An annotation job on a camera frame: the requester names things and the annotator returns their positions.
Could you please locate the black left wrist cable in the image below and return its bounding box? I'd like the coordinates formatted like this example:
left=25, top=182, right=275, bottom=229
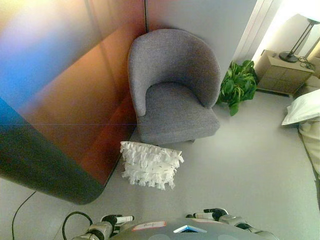
left=62, top=211, right=94, bottom=236

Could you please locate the black cable on nightstand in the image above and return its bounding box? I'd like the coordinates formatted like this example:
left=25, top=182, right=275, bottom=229
left=297, top=55, right=316, bottom=70

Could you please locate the thin black floor cable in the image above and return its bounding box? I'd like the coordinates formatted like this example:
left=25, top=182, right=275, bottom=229
left=11, top=190, right=36, bottom=240

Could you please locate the white bed pillow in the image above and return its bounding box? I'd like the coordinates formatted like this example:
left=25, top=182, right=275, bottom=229
left=281, top=89, right=320, bottom=129

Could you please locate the dark metal table lamp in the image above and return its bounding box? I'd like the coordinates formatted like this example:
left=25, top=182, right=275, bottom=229
left=278, top=14, right=320, bottom=64

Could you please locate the grey robot torso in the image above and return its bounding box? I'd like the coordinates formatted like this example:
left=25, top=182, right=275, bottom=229
left=111, top=216, right=254, bottom=240

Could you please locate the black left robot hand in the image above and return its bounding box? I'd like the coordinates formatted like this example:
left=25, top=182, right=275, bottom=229
left=100, top=213, right=135, bottom=230

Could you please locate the brown wooden cabinet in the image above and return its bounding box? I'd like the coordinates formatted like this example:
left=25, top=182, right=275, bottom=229
left=0, top=0, right=147, bottom=206

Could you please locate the green leafy potted plant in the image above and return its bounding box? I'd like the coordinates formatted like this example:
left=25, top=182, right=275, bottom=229
left=216, top=59, right=258, bottom=117

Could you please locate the grey fabric tub armchair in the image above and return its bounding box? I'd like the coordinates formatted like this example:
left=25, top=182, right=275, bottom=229
left=127, top=28, right=221, bottom=146

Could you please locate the white bed duvet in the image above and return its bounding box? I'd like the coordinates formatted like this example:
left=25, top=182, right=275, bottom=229
left=298, top=119, right=320, bottom=181

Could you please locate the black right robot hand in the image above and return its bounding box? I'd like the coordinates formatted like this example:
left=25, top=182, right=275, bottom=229
left=185, top=207, right=230, bottom=223

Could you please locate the white fringed throw pillow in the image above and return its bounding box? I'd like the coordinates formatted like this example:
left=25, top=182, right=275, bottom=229
left=119, top=140, right=185, bottom=191

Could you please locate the beige nightstand with drawers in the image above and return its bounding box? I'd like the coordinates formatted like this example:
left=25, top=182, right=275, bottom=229
left=256, top=49, right=315, bottom=96

